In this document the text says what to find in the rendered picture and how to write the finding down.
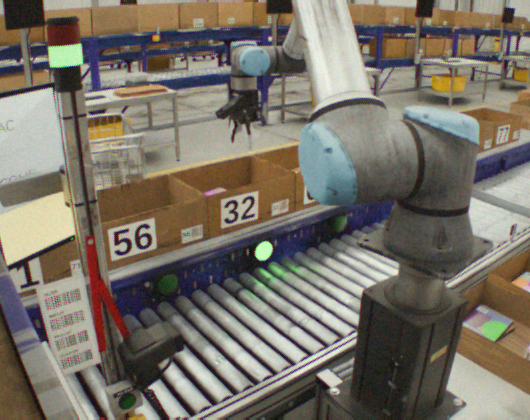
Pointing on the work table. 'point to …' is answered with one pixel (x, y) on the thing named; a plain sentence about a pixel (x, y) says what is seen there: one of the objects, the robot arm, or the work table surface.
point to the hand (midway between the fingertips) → (239, 144)
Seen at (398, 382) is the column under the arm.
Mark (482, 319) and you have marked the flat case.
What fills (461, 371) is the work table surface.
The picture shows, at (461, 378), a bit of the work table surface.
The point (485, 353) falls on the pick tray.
